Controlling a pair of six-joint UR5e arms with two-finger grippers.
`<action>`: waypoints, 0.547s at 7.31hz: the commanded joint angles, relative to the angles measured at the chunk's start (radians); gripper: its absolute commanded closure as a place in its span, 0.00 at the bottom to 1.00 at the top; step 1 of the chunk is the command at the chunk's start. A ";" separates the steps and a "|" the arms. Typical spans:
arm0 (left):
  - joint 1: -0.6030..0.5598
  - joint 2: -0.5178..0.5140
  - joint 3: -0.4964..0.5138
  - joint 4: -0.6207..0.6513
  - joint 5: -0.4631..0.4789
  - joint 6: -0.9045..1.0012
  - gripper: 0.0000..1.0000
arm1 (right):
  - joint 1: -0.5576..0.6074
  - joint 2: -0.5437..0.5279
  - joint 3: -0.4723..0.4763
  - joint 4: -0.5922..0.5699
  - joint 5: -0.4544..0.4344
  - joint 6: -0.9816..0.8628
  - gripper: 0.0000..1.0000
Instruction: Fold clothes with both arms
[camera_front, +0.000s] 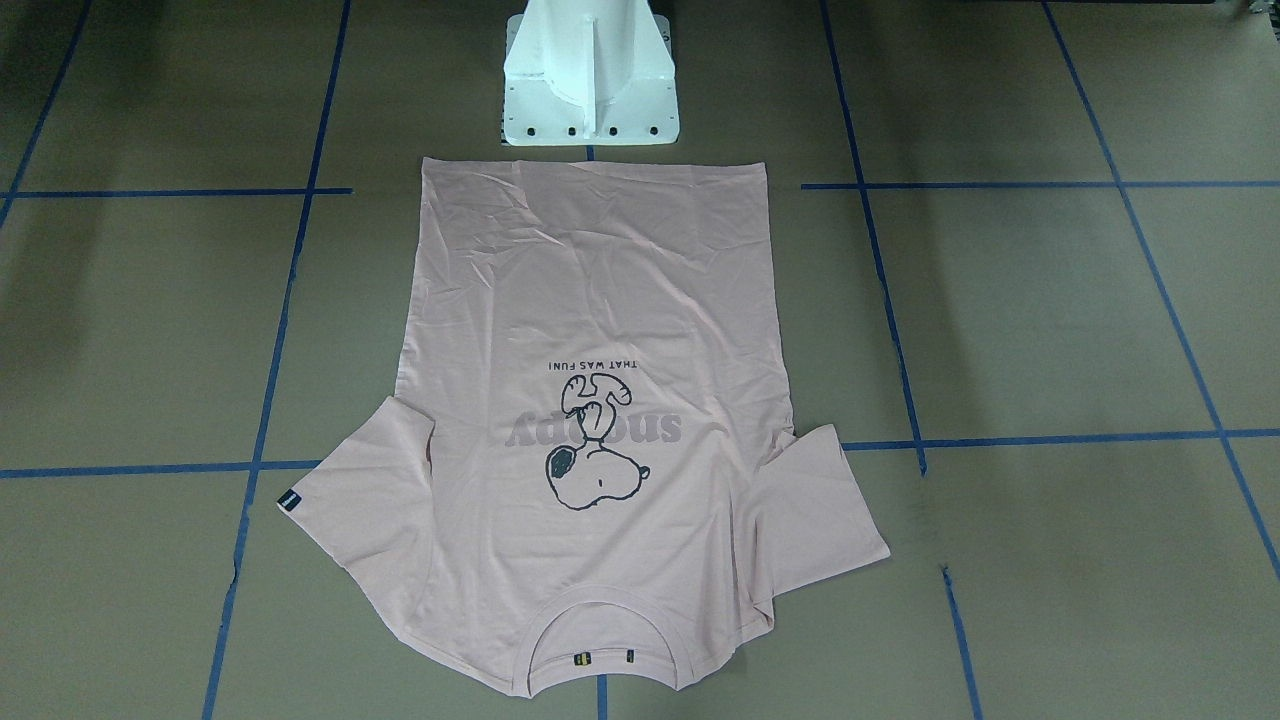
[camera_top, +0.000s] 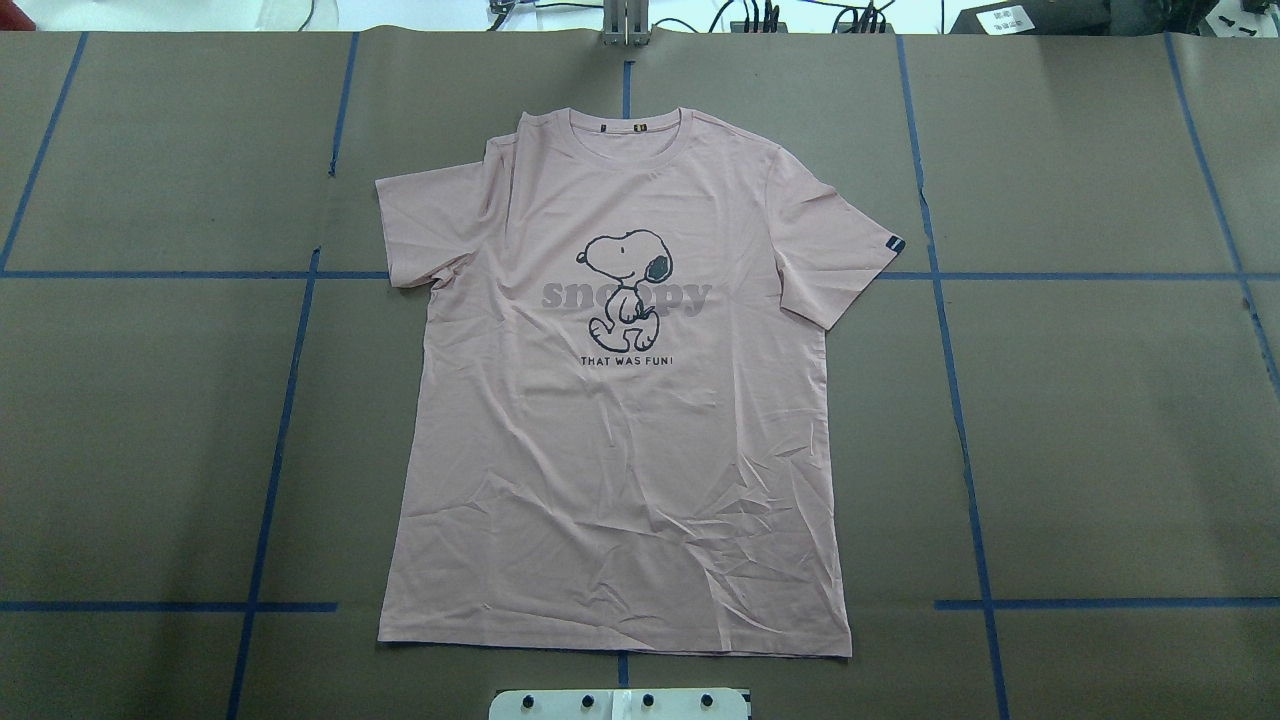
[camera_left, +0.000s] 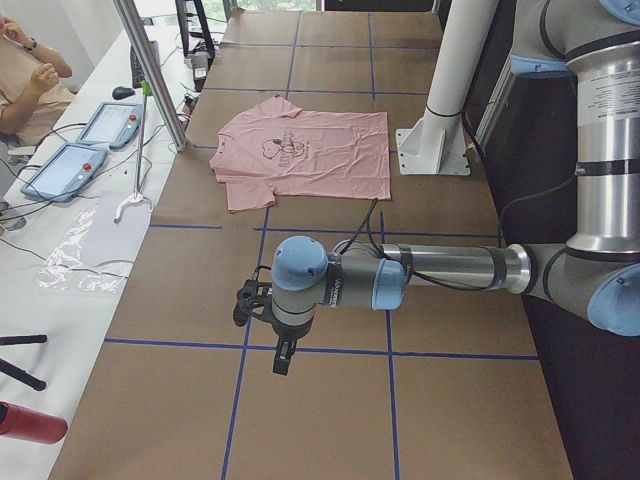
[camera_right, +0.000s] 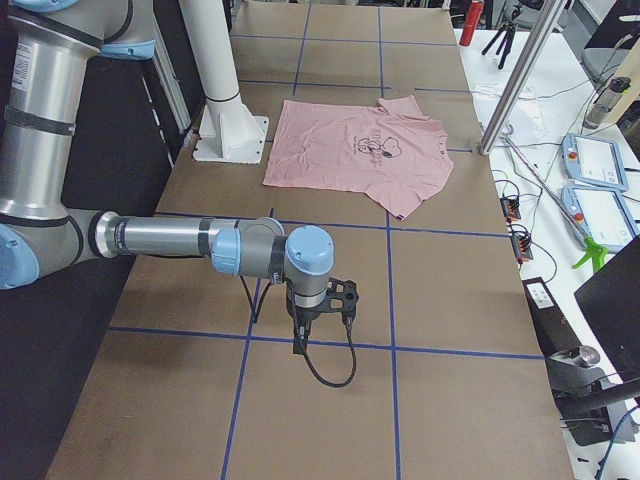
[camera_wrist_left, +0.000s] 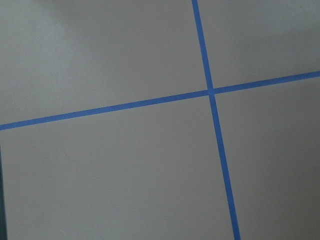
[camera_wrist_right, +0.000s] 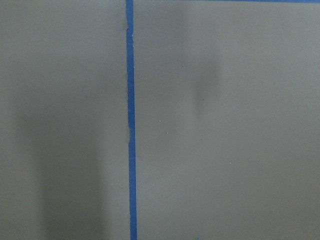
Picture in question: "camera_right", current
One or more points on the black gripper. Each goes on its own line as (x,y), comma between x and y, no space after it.
(306,316)

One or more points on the pink printed t-shirt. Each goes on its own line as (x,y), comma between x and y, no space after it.
(391,152)

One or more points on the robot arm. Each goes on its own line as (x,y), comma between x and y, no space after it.
(40,236)

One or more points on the lower orange connector block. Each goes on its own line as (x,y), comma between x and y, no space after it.
(521,242)

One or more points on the orange connector block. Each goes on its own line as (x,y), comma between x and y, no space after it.
(510,202)
(521,242)

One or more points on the upper orange connector block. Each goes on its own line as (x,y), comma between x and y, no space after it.
(510,202)

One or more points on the black power box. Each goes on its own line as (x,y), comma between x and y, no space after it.
(553,331)

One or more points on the metal reacher grabber tool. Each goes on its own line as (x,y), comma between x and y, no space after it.
(594,252)

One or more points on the black clamp stand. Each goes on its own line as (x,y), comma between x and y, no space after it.
(591,402)

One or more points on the black monitor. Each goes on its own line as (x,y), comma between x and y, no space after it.
(609,302)

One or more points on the lower teach pendant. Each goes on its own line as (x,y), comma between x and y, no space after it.
(603,213)

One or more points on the teach pendant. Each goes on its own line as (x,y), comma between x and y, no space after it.
(594,161)
(603,213)

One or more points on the upper teach pendant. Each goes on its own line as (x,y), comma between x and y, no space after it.
(594,161)

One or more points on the red bottle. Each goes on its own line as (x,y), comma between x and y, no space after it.
(472,19)

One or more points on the clear water bottle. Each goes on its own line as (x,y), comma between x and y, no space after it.
(606,101)

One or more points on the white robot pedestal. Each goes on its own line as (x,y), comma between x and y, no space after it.
(228,132)

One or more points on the black camera tripod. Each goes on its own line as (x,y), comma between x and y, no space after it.
(505,34)

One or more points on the aluminium frame post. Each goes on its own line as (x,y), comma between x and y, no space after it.
(549,15)

